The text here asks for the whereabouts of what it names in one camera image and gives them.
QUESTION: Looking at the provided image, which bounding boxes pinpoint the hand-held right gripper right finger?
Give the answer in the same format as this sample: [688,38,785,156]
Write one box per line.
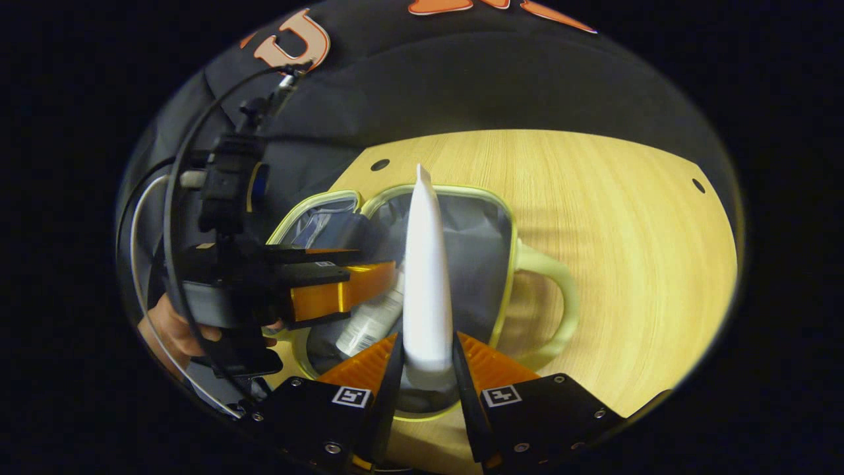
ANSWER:
[451,331,627,472]

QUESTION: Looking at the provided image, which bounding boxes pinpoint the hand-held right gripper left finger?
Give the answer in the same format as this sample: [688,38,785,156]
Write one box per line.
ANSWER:
[239,332,405,473]

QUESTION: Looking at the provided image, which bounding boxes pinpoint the white pump bottle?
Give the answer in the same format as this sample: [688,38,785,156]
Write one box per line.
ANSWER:
[335,267,406,358]

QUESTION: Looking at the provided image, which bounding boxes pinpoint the white squeeze tube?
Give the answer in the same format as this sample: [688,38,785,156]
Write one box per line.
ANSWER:
[402,164,456,391]

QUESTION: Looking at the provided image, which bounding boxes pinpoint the cream small suitcase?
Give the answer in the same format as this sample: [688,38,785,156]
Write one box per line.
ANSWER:
[266,185,581,423]

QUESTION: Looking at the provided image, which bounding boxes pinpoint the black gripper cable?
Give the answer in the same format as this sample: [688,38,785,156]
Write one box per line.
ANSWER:
[162,61,314,404]

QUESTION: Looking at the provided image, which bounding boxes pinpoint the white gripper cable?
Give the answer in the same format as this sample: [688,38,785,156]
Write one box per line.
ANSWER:
[129,174,243,421]

